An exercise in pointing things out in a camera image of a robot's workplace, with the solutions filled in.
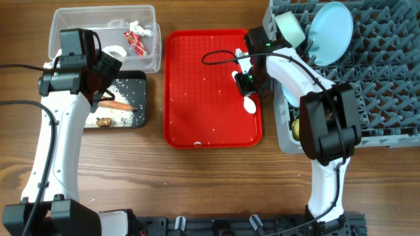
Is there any white plastic spoon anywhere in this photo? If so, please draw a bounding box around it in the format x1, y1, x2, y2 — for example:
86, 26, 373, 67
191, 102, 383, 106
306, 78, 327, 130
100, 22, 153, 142
232, 71, 257, 114

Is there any orange carrot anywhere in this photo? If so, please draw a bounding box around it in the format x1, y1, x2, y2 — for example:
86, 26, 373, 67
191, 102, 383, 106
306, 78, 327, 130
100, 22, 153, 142
98, 100, 136, 111

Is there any brown food scrap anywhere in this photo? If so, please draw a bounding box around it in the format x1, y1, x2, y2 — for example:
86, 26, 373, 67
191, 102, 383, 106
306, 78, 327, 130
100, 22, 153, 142
96, 117, 112, 127

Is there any white rice pile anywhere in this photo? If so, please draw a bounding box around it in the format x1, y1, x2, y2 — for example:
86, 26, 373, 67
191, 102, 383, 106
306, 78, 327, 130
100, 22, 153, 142
84, 80, 145, 128

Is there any light blue bowl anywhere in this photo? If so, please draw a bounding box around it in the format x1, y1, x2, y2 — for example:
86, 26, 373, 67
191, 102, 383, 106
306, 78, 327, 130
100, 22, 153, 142
282, 83, 302, 108

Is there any red snack wrapper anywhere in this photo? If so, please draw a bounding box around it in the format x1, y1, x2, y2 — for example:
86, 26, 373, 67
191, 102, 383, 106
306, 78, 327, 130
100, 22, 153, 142
123, 31, 148, 56

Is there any yellow cup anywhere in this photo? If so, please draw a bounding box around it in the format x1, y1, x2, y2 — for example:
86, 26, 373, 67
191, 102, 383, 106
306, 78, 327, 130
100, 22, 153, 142
291, 119, 300, 141

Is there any white tissue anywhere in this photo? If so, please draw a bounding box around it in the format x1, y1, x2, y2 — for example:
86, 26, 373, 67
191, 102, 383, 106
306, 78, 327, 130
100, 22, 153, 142
129, 21, 153, 37

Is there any pale green bowl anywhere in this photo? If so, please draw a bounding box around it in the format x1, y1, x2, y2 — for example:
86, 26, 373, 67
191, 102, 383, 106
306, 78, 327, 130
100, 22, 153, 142
274, 11, 306, 49

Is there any light blue plate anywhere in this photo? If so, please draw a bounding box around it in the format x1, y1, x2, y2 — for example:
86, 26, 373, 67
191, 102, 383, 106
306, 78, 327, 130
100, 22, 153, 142
308, 2, 354, 66

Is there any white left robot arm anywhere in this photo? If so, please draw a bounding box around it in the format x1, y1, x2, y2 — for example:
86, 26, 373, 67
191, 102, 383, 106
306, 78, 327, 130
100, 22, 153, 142
2, 28, 143, 235

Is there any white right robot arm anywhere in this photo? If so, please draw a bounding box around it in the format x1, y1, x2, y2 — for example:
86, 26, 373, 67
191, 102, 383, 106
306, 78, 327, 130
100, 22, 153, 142
233, 27, 361, 224

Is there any grey-blue dishwasher rack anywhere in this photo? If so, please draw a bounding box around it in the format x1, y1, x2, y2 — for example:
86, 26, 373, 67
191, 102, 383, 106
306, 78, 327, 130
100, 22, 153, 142
262, 0, 419, 148

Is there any black tray bin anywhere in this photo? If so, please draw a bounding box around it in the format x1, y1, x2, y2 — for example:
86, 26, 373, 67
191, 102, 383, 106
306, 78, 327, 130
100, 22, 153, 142
83, 70, 148, 130

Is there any red plastic tray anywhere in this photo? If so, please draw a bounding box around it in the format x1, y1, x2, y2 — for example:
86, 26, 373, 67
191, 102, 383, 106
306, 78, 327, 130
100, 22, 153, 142
163, 29, 263, 149

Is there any clear plastic bin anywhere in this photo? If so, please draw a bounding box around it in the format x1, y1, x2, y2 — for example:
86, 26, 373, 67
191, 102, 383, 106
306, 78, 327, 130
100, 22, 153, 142
48, 5, 161, 73

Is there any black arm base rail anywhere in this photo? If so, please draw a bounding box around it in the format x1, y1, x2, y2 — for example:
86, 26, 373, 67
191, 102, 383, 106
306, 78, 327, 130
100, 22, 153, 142
137, 212, 368, 236

